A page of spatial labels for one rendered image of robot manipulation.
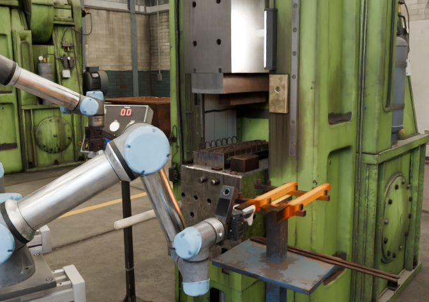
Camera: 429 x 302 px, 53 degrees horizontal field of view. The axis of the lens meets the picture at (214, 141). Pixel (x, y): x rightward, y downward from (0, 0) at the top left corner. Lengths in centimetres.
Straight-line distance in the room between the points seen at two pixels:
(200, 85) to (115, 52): 925
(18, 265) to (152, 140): 50
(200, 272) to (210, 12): 123
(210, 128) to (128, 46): 929
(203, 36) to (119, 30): 937
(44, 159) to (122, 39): 544
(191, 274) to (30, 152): 557
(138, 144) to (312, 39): 106
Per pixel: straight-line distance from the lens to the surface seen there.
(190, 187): 211
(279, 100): 195
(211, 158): 207
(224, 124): 241
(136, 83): 1161
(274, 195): 156
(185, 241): 118
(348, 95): 223
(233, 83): 204
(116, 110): 239
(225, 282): 214
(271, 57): 195
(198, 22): 209
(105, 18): 1120
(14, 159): 666
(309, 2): 192
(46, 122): 664
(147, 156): 106
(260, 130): 246
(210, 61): 203
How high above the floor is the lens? 136
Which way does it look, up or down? 9 degrees down
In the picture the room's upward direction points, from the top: 1 degrees counter-clockwise
